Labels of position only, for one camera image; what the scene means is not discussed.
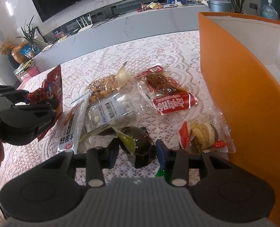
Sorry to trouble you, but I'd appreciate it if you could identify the white long snack packet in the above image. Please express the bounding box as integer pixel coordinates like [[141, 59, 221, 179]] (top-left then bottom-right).
[[57, 95, 89, 154]]

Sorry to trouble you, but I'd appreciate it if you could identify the dark egg snack packet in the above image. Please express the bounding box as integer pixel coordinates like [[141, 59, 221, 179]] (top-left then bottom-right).
[[79, 124, 158, 170]]

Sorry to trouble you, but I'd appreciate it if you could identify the red spicy snack bag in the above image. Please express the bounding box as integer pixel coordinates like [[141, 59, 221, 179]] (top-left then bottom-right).
[[27, 65, 63, 141]]

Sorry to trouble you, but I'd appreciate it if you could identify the green sausage stick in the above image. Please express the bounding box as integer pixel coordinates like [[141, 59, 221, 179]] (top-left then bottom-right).
[[155, 168, 166, 177]]

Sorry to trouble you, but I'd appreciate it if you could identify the clear sandwich cookie packet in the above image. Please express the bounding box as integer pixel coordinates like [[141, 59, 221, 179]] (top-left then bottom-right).
[[178, 108, 235, 154]]

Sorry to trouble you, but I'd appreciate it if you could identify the clear white candy bag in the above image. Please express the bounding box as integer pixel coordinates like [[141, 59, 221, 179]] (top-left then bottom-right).
[[82, 85, 148, 136]]

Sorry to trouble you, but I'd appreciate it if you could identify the white lace tablecloth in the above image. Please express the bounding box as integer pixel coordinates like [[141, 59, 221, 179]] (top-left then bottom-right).
[[0, 31, 214, 191]]

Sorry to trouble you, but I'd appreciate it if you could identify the red braised meat packet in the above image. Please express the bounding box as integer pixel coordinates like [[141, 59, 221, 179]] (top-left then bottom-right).
[[135, 65, 198, 115]]

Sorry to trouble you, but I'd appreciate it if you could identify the orange gourd vase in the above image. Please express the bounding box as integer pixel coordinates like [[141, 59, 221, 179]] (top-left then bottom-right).
[[11, 44, 29, 64]]

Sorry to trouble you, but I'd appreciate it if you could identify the clear peanut snack packet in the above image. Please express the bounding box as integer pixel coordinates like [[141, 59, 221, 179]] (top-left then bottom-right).
[[71, 61, 130, 107]]

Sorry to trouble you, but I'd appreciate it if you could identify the small plant left side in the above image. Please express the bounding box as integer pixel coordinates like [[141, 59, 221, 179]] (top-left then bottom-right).
[[18, 15, 41, 55]]

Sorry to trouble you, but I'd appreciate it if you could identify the orange white storage box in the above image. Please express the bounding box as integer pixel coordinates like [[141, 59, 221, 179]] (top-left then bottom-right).
[[198, 12, 280, 226]]

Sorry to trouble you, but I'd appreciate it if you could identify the white wifi router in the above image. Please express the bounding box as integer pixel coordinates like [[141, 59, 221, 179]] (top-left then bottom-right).
[[76, 14, 93, 32]]

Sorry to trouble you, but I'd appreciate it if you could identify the grey white TV cabinet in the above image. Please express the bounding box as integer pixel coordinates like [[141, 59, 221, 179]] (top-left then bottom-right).
[[33, 5, 210, 72]]

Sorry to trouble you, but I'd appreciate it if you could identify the blue grey trash can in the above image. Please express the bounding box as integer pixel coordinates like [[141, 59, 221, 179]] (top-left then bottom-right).
[[207, 0, 232, 12]]

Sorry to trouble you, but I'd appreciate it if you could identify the blue water jug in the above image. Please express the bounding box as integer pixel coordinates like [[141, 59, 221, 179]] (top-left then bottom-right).
[[261, 0, 279, 21]]

